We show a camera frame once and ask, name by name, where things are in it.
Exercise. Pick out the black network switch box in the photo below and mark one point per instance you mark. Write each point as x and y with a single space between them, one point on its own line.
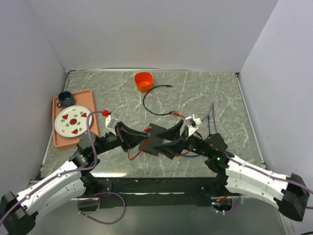
153 140

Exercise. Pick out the white plate watermelon pattern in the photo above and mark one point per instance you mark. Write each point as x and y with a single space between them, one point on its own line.
71 122

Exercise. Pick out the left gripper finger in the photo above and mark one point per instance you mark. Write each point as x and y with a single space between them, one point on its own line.
125 131
131 142

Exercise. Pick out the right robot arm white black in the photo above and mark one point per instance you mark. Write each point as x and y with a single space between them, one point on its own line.
288 194

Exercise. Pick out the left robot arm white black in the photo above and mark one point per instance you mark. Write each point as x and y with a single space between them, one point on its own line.
18 212

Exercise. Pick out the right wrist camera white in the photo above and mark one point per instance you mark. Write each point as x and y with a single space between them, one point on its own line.
193 124

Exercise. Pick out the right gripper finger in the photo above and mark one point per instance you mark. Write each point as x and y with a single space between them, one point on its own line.
172 133
171 149

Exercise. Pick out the dark blue mug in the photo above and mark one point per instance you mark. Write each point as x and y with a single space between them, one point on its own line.
65 99

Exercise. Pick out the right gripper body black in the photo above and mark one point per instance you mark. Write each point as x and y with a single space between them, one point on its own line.
193 143

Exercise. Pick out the orange plastic cup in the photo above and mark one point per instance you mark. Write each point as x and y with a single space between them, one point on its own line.
144 81

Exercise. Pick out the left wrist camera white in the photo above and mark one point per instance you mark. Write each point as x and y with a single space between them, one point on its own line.
111 121

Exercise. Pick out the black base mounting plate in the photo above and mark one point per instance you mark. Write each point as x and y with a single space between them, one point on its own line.
156 191

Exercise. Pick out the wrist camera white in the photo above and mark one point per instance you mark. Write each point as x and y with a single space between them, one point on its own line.
193 124
111 121

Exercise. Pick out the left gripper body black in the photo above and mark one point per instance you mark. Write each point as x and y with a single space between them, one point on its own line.
110 141

